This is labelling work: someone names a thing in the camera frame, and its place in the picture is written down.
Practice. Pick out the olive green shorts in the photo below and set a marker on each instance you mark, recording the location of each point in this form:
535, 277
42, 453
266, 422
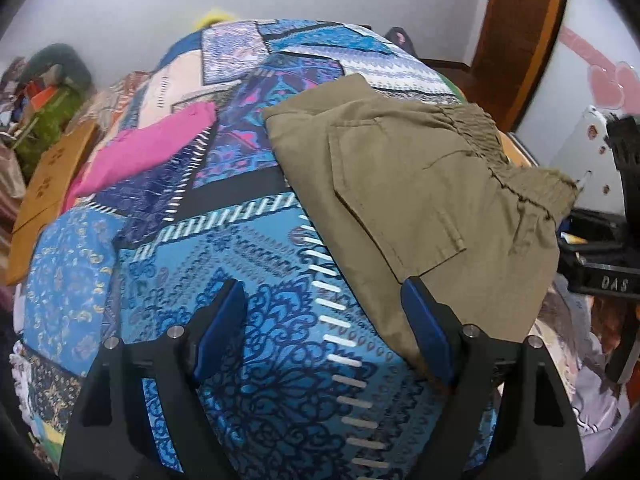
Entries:
402, 189

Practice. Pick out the pink heart wall sticker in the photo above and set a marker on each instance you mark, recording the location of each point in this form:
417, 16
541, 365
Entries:
614, 86

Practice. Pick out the grey backpack on floor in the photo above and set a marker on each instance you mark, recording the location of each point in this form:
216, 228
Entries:
400, 38

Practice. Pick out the yellow curved headboard cushion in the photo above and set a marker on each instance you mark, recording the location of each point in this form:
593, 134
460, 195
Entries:
213, 17

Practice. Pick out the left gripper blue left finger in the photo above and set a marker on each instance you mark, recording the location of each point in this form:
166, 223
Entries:
109, 435

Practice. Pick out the pink folded garment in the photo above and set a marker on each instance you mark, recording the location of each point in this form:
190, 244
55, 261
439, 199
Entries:
136, 150

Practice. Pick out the wooden lap desk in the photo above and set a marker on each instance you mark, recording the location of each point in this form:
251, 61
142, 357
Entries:
45, 195

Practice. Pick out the white appliance with stickers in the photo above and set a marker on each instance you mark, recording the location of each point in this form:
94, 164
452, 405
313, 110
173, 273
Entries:
586, 158

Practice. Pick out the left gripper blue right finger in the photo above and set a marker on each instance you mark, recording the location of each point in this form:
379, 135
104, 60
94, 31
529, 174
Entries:
535, 436

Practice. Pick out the clutter pile of papers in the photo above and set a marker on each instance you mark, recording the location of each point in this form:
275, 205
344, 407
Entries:
16, 100

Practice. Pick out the grey plush toy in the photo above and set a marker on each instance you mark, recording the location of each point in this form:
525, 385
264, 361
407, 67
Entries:
72, 71

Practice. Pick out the brown wooden door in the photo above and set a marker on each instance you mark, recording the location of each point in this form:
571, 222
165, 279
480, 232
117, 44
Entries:
513, 51

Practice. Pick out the striped orange bedsheet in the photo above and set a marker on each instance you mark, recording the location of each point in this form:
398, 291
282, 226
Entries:
106, 106

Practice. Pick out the patchwork blue bed quilt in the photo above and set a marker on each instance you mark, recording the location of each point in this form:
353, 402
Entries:
308, 390

